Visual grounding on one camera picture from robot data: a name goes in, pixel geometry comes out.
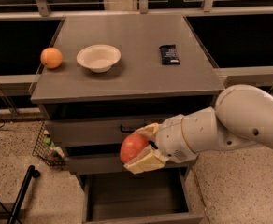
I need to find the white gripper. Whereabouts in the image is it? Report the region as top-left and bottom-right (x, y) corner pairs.
(124, 115), (197, 174)

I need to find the red apple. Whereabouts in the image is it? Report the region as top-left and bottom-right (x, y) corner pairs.
(120, 133), (149, 163)

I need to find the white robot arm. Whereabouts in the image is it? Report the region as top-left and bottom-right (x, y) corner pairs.
(120, 85), (273, 174)

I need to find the grey bottom drawer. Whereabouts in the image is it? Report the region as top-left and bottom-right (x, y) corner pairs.
(82, 168), (203, 224)

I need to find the grey drawer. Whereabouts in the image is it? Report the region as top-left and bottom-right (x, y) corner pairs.
(82, 168), (203, 224)
(45, 115), (172, 147)
(64, 147), (202, 175)

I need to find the grey middle drawer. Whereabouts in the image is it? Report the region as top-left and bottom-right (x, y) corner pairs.
(64, 147), (202, 175)

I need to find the grey top drawer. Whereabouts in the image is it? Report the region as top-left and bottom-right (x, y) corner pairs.
(45, 115), (172, 147)

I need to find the grey drawer cabinet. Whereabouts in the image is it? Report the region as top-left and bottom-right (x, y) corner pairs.
(31, 15), (223, 216)

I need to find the dark blue snack bar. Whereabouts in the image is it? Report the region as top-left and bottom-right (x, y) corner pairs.
(159, 45), (180, 65)

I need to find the white bowl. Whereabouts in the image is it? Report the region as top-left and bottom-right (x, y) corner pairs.
(77, 45), (121, 73)

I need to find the black metal stand leg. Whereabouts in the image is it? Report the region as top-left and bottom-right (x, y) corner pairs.
(7, 165), (40, 224)

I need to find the orange fruit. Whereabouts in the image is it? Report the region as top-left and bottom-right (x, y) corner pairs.
(40, 48), (63, 69)

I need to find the black wire basket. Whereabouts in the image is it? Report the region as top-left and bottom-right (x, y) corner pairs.
(33, 123), (65, 168)

